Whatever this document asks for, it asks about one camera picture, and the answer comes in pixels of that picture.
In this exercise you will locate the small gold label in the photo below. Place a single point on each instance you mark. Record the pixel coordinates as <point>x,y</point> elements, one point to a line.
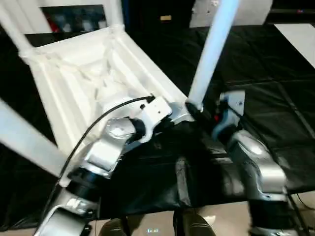
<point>165,18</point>

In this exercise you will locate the white plastic table leg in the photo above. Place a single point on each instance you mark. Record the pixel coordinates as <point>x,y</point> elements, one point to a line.
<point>24,137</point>
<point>211,49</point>
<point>114,12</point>
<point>14,32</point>

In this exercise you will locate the white curved plastic panel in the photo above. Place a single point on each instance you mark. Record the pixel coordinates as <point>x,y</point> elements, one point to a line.
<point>251,12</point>

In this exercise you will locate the dark robot foot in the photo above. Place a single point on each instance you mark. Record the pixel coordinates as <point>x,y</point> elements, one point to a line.
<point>114,228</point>
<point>194,225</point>

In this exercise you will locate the black horizontal bar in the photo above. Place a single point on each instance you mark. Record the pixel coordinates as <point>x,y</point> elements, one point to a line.
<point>290,11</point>

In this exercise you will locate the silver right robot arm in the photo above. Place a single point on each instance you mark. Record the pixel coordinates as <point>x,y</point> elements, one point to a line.
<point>258,162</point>

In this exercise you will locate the dark right robot foot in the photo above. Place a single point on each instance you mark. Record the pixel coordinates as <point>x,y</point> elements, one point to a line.
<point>194,225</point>

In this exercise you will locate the red bottle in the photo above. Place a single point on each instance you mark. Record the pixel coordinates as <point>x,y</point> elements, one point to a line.
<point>53,25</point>

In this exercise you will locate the white plastic table top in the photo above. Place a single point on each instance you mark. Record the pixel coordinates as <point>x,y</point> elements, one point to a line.
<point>73,73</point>

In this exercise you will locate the white flat board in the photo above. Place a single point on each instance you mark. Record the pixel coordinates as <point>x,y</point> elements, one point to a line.
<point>297,37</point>

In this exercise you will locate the white glass-door cabinet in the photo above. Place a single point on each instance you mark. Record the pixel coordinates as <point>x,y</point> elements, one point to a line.
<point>34,14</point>

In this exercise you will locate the dark left robot foot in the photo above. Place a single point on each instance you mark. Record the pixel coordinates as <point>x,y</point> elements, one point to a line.
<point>114,228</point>

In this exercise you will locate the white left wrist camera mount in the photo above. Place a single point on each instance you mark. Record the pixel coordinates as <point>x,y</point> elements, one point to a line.
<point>157,110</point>

